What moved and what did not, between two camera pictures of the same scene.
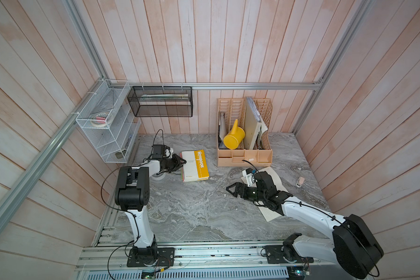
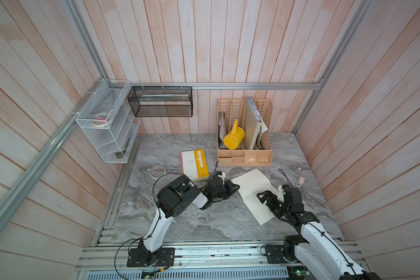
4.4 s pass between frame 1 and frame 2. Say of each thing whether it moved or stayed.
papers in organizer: stayed
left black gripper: moved
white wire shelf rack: stayed
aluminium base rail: stayed
